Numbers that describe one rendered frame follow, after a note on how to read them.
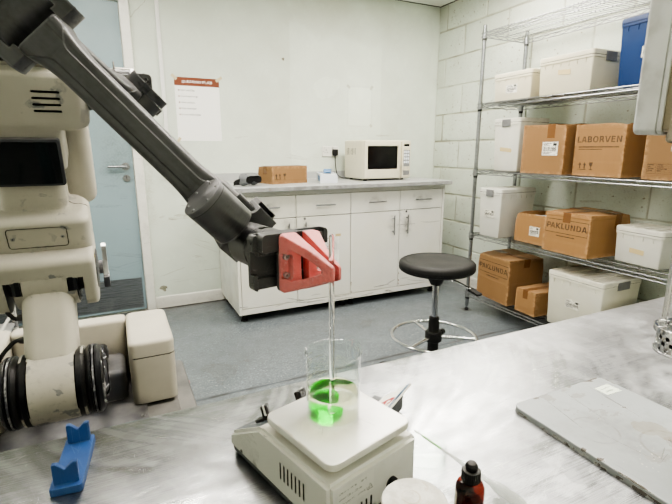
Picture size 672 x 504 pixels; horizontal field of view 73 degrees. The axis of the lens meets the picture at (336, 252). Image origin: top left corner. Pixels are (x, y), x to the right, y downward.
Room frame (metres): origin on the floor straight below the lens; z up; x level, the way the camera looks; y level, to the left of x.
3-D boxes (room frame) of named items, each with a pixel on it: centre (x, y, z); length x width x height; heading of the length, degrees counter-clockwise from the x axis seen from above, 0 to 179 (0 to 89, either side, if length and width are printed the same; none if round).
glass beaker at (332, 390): (0.46, 0.00, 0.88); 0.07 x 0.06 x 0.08; 136
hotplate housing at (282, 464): (0.48, 0.02, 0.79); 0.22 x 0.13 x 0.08; 41
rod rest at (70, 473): (0.49, 0.32, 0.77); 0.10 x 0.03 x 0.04; 20
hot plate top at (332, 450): (0.46, 0.00, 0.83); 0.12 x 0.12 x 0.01; 41
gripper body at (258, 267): (0.54, 0.07, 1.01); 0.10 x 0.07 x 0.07; 127
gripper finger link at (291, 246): (0.49, 0.02, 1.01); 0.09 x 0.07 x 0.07; 37
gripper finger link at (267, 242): (0.48, 0.03, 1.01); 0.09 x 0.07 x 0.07; 37
